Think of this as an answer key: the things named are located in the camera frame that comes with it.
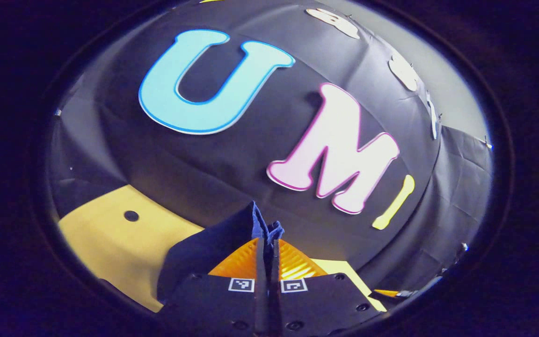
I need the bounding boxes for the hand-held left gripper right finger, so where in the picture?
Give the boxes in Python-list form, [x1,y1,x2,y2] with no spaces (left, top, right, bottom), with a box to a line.
[269,239,382,336]

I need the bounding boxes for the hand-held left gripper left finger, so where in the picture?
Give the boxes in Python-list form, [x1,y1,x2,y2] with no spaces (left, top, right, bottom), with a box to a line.
[160,238,270,336]

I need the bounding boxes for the blue denim jeans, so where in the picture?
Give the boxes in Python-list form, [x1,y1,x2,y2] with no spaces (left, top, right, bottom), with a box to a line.
[157,201,285,302]

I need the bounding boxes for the black backdrop cloth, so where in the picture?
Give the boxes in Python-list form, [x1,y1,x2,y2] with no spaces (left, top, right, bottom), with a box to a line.
[47,0,495,300]

